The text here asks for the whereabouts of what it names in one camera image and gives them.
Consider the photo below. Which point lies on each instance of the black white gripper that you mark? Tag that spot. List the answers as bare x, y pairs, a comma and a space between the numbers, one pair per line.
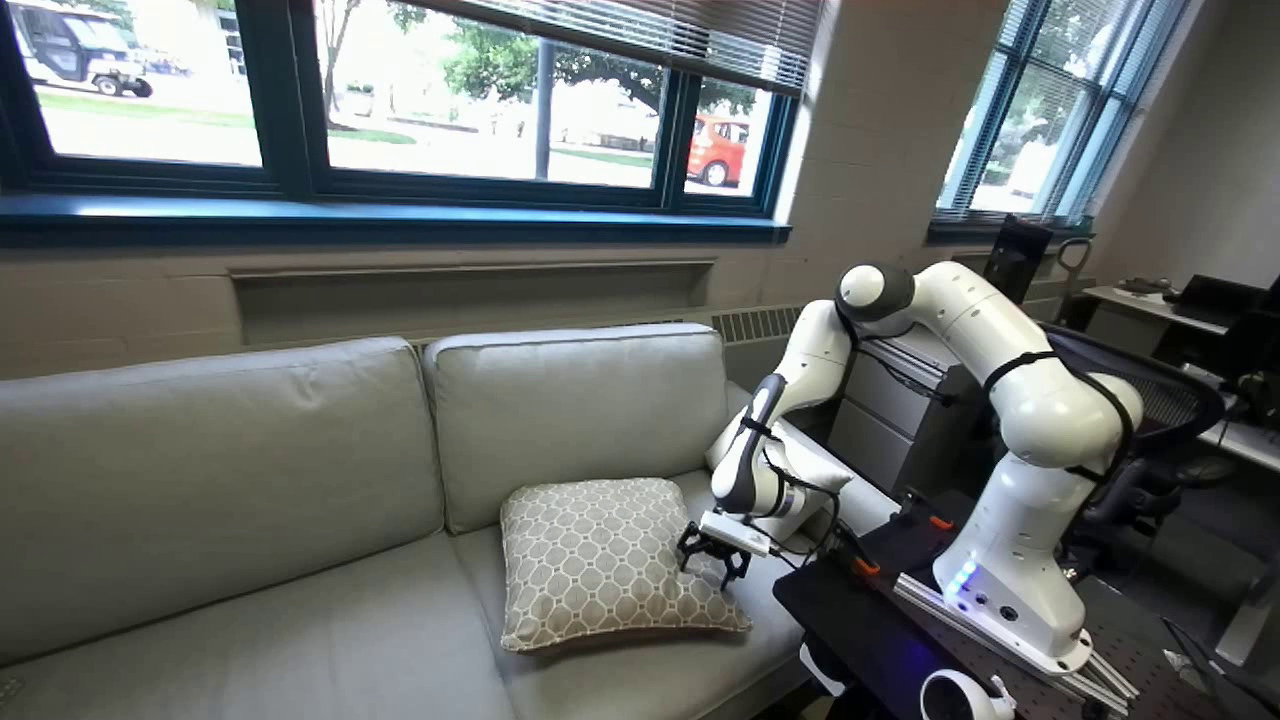
725, 538

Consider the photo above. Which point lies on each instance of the beige geometric patterned pillow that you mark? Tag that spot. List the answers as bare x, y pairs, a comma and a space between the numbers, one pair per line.
599, 563

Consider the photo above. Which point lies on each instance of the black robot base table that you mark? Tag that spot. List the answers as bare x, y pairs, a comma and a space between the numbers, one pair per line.
873, 651

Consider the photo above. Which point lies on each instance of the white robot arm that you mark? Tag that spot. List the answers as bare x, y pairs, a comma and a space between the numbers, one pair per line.
1063, 434

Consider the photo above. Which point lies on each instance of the black orange clamp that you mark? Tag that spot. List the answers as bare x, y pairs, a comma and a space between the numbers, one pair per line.
853, 555

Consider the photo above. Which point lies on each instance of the white VR controller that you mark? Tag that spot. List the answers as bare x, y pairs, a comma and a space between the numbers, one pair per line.
954, 695

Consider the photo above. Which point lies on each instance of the black monitor on sill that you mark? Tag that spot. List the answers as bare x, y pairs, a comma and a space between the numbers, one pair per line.
1017, 254

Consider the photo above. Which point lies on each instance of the black office chair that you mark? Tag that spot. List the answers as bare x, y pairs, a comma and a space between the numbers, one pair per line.
1141, 492

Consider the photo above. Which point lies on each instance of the white desk with clutter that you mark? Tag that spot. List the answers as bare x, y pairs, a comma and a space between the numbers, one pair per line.
1212, 328

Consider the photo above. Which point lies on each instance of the light grey fabric sofa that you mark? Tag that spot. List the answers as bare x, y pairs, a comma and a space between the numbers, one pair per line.
312, 535

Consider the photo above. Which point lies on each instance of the side blue framed window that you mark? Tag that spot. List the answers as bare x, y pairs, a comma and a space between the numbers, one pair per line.
1057, 97

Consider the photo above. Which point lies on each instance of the large blue framed window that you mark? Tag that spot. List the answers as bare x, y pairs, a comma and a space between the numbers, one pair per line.
655, 118

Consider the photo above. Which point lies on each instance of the wall radiator grille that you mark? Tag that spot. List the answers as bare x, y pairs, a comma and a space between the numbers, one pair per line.
752, 341

